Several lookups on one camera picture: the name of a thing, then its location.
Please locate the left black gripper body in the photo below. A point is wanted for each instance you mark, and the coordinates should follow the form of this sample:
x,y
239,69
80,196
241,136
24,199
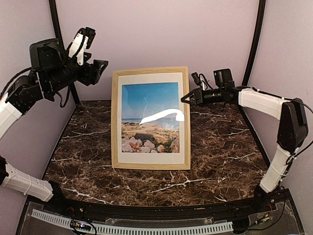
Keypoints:
x,y
59,77

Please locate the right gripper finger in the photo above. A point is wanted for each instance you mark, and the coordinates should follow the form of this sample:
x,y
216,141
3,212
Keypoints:
x,y
190,96
190,102

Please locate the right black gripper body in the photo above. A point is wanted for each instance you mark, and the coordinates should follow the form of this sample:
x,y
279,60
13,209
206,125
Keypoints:
x,y
210,98

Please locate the blue landscape photo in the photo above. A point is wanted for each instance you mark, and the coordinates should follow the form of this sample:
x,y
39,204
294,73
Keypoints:
x,y
150,118

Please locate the white mat board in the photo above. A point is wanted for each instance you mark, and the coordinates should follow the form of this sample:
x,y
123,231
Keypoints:
x,y
150,78

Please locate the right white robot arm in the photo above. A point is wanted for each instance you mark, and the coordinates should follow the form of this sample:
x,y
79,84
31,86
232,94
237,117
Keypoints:
x,y
289,113

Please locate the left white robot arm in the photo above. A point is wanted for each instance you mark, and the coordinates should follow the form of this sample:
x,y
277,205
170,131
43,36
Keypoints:
x,y
52,69

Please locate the small circuit board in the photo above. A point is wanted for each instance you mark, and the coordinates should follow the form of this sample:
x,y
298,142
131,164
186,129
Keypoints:
x,y
78,226

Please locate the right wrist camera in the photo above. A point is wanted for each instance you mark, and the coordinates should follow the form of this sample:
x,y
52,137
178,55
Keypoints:
x,y
223,80

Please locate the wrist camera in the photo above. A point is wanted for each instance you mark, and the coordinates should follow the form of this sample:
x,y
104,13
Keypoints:
x,y
82,41
223,80

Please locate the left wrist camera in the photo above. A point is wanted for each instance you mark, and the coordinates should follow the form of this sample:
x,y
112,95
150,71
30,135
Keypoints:
x,y
82,41

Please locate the left black corner post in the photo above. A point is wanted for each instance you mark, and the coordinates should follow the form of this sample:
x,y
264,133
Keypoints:
x,y
58,34

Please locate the black corner post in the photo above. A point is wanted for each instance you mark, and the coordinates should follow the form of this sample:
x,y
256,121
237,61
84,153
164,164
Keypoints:
x,y
255,42
58,34

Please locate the right black corner post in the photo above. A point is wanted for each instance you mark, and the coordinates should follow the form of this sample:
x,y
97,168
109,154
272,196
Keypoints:
x,y
255,42

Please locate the white slotted cable duct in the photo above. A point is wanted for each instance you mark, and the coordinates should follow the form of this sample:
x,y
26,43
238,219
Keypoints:
x,y
45,223

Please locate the black front rail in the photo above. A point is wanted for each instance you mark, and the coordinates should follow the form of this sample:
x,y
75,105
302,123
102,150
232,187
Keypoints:
x,y
94,211

